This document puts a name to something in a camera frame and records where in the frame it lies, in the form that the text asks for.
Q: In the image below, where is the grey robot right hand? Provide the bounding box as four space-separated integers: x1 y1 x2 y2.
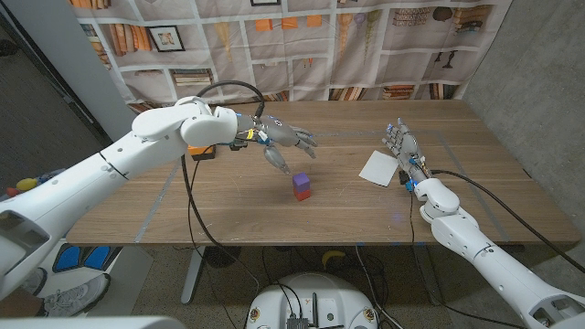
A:
381 117 433 182

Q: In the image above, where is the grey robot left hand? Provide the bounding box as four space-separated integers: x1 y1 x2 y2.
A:
235 113 319 175

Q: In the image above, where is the purple magnetic block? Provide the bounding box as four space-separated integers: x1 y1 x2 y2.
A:
292 172 311 193

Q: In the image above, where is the white paper sheet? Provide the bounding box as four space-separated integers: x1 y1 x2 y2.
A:
358 150 399 188

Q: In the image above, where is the long grey tape strip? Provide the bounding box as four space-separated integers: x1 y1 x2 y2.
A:
310 131 442 139

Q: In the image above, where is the orange emergency stop box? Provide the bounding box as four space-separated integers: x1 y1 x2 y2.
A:
187 144 217 162

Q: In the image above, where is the printed bookshelf backdrop cloth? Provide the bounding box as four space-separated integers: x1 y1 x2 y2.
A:
68 0 516 121

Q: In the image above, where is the yellow banana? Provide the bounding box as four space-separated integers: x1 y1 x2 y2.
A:
321 249 347 270

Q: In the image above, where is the grey table leg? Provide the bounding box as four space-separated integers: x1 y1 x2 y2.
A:
180 245 207 306
413 245 444 306

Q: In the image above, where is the black round floor object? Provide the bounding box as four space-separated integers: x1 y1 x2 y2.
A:
203 245 242 270

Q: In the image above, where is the white robot torso base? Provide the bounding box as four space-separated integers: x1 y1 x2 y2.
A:
246 272 379 329

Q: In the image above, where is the white floor board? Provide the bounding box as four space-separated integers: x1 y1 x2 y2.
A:
86 246 154 317

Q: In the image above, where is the blue foot pad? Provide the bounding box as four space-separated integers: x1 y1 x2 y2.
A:
82 245 112 270
54 246 83 273

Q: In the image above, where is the grey sneaker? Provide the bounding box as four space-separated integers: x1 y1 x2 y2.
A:
20 267 48 296
43 272 112 318

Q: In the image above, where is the person brown trouser leg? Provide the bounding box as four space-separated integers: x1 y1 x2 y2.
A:
0 287 47 319

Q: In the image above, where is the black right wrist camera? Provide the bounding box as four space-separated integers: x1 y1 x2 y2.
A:
399 169 416 192

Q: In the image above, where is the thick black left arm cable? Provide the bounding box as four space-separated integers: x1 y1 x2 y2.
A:
181 80 266 293

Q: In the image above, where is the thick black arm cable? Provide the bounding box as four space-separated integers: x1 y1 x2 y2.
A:
429 168 585 274
181 80 266 293

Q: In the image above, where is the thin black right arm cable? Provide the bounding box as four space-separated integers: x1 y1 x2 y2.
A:
409 190 440 302

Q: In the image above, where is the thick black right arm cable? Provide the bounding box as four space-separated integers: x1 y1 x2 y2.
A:
429 168 585 274

